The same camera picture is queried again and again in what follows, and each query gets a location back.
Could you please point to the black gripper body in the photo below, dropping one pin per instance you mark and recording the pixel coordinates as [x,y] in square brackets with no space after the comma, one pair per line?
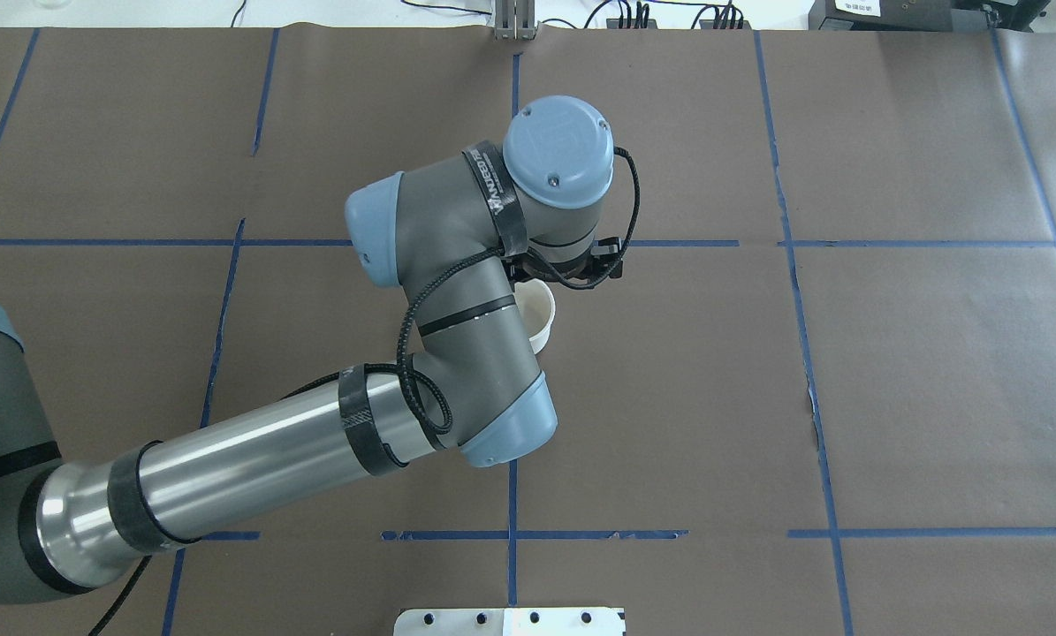
[525,268]

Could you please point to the white smiley face mug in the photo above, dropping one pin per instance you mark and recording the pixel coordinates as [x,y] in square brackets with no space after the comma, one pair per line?
[534,299]

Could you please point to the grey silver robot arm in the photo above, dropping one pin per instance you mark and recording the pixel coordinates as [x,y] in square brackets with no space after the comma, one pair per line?
[454,237]

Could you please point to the black power strip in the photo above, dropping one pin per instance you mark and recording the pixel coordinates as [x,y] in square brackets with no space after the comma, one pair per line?
[681,15]

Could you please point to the black device with label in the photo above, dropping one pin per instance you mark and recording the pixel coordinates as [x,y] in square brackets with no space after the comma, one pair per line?
[900,16]

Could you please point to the grey metal bracket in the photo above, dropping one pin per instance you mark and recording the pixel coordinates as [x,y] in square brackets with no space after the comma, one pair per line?
[514,20]

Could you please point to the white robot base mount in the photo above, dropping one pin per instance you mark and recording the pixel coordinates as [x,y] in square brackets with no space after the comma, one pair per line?
[576,620]

